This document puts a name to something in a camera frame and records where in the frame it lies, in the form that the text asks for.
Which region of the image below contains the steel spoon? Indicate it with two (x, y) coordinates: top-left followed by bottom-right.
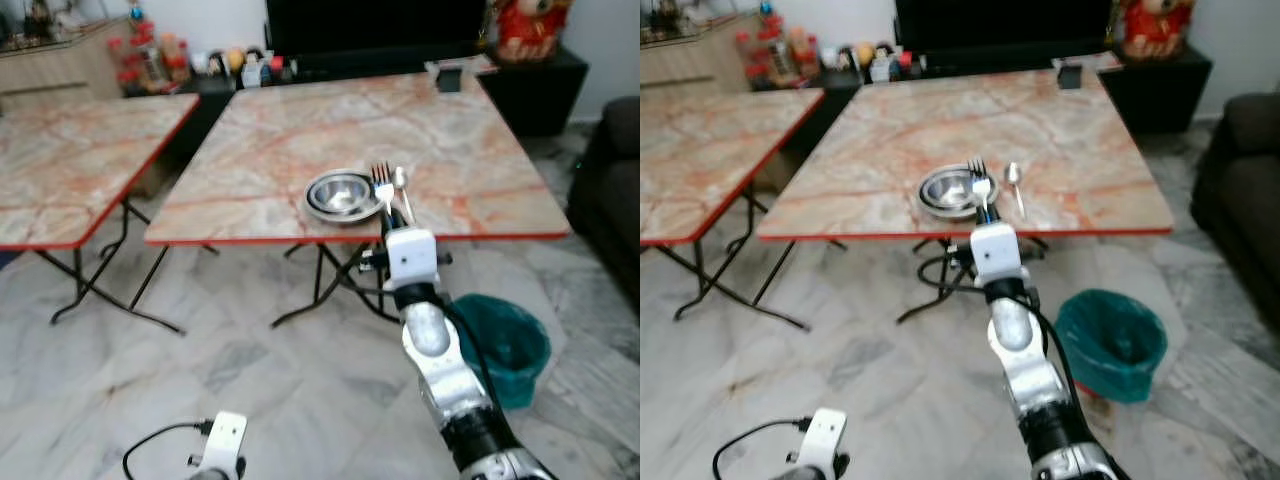
(392, 166), (417, 224)
(1004, 161), (1027, 219)

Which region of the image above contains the steel bowl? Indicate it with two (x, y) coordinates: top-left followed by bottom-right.
(311, 172), (382, 216)
(920, 166), (976, 211)

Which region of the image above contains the steel plate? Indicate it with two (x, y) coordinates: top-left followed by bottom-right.
(914, 165), (983, 220)
(303, 172), (390, 226)

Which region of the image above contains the large marble folding table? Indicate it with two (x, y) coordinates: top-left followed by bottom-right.
(756, 66), (1175, 325)
(145, 68), (571, 331)

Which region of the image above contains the green waste bin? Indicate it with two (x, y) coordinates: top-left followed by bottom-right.
(1054, 289), (1169, 405)
(449, 293), (553, 410)

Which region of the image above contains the black television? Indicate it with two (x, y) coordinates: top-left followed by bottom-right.
(264, 0), (492, 57)
(892, 0), (1117, 53)

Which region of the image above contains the black television cabinet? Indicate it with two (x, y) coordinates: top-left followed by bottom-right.
(818, 42), (1214, 137)
(188, 44), (590, 139)

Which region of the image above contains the dark sofa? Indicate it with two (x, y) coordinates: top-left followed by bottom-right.
(1189, 92), (1280, 333)
(566, 96), (641, 313)

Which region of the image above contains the red festive decoration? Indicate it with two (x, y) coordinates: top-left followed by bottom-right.
(489, 0), (574, 64)
(1117, 0), (1197, 62)

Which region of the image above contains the red ornament bouquet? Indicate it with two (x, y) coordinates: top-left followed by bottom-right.
(107, 4), (192, 97)
(734, 3), (817, 87)

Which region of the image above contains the small marble folding table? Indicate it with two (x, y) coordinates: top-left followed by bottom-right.
(0, 93), (201, 335)
(640, 87), (827, 332)

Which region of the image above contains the light wooden cabinet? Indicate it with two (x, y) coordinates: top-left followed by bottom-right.
(0, 17), (137, 112)
(640, 12), (767, 97)

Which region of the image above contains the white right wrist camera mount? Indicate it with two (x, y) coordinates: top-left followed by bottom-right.
(384, 227), (440, 292)
(970, 222), (1024, 285)

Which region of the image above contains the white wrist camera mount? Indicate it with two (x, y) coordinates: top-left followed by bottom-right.
(199, 411), (249, 477)
(796, 407), (849, 477)
(970, 222), (1024, 285)
(384, 227), (440, 292)

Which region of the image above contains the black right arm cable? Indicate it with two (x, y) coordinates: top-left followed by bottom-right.
(345, 248), (506, 426)
(918, 254), (1089, 421)

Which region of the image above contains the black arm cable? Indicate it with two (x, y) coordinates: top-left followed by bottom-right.
(711, 417), (812, 480)
(122, 419), (215, 480)
(345, 248), (506, 426)
(918, 254), (1089, 421)

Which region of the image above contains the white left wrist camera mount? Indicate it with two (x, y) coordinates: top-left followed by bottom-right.
(796, 407), (849, 477)
(199, 411), (249, 477)

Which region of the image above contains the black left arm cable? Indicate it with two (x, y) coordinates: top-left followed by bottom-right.
(122, 419), (215, 480)
(711, 417), (812, 480)

